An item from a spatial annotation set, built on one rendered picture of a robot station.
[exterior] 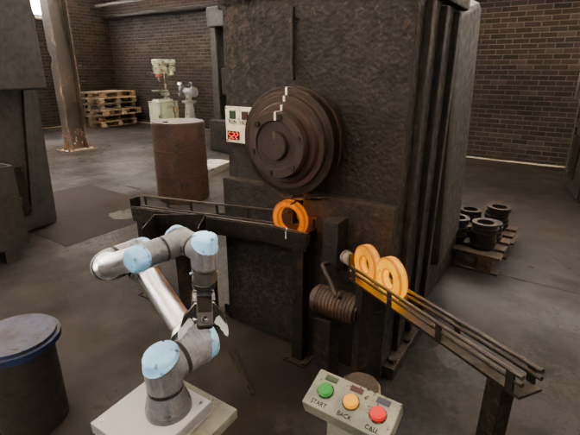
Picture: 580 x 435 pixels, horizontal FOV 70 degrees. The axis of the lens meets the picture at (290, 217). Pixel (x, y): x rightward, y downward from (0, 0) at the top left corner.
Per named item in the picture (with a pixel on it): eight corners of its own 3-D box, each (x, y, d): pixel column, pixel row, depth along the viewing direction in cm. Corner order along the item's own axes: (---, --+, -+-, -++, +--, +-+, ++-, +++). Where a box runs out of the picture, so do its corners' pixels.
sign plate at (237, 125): (229, 141, 220) (227, 105, 214) (268, 145, 206) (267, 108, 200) (225, 141, 218) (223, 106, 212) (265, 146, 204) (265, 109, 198)
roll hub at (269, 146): (256, 171, 190) (255, 109, 181) (308, 179, 176) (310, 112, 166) (249, 173, 186) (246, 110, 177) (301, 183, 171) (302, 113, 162)
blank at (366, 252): (361, 239, 167) (353, 240, 165) (382, 250, 152) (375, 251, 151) (361, 275, 170) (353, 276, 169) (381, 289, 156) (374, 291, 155)
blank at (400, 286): (382, 250, 152) (375, 251, 151) (409, 263, 138) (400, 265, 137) (382, 289, 156) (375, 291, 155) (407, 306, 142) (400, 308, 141)
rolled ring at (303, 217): (305, 204, 187) (309, 202, 189) (272, 198, 197) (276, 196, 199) (304, 242, 193) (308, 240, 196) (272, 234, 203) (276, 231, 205)
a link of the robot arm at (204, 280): (218, 274, 121) (189, 275, 119) (217, 287, 122) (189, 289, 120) (216, 261, 127) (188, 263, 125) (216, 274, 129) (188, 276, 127)
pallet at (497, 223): (349, 239, 367) (352, 192, 352) (387, 215, 429) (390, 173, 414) (497, 277, 301) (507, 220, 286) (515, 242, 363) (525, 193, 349)
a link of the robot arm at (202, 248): (205, 226, 125) (224, 236, 120) (205, 259, 129) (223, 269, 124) (184, 233, 119) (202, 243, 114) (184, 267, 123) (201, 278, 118)
